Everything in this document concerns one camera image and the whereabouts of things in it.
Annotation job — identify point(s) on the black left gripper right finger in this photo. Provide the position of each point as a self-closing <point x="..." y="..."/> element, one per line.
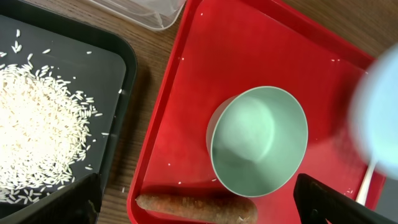
<point x="318" y="203"/>

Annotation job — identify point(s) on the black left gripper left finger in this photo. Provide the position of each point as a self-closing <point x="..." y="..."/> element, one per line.
<point x="79" y="202"/>

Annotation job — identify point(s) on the white plastic spoon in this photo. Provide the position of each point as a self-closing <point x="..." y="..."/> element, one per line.
<point x="364" y="188"/>

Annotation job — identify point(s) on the green bowl with rice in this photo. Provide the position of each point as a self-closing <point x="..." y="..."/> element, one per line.
<point x="257" y="140"/>

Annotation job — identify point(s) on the light blue plate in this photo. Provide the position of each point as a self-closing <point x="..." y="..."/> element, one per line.
<point x="373" y="114"/>

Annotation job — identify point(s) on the black waste tray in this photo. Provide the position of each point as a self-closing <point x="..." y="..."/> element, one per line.
<point x="106" y="65"/>

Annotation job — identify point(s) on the clear plastic waste bin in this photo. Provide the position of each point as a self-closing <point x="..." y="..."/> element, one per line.
<point x="156" y="15"/>

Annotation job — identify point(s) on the pile of white rice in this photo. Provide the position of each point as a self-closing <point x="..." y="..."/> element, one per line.
<point x="46" y="121"/>

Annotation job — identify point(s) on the orange carrot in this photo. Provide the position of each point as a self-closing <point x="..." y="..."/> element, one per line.
<point x="217" y="210"/>

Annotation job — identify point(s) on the red plastic tray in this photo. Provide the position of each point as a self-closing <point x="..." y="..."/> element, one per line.
<point x="224" y="48"/>

